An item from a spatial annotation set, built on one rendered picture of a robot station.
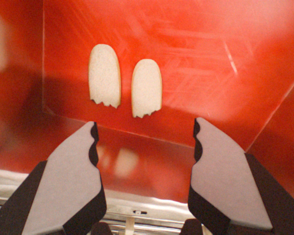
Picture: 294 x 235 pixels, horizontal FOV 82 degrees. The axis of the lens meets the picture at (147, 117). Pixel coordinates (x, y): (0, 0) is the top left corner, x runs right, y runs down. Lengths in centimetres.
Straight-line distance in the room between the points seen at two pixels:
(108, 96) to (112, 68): 3
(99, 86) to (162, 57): 8
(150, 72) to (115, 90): 5
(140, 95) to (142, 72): 3
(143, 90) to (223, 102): 10
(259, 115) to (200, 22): 14
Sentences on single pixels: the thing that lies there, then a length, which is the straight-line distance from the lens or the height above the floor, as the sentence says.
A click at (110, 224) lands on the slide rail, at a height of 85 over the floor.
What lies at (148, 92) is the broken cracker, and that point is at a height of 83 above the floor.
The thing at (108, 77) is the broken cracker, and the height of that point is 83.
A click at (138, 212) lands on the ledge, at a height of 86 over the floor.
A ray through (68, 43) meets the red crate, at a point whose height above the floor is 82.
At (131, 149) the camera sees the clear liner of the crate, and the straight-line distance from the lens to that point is 20.
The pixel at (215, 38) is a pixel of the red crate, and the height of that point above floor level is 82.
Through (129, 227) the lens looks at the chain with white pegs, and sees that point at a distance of 33.
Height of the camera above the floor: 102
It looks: 62 degrees down
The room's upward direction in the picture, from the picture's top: 179 degrees clockwise
